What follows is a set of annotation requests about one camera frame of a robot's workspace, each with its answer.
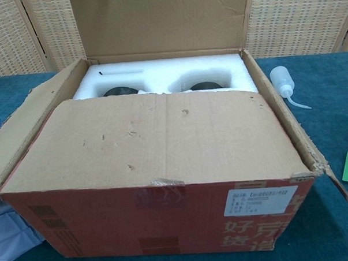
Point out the blue table cloth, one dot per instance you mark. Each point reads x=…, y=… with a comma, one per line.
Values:
x=321, y=130

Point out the woven wooden folding screen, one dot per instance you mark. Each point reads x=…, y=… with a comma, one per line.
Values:
x=287, y=21

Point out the red taped cardboard box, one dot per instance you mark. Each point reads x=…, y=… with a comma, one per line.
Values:
x=162, y=136

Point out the white stick with black tip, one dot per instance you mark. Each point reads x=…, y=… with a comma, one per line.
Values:
x=100, y=72

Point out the white foam insert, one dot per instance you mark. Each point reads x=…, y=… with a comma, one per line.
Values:
x=160, y=70

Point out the white blue tissue pack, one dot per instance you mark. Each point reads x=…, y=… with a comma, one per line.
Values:
x=11, y=230

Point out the white plastic squeeze bottle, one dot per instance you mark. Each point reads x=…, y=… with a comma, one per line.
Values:
x=281, y=79

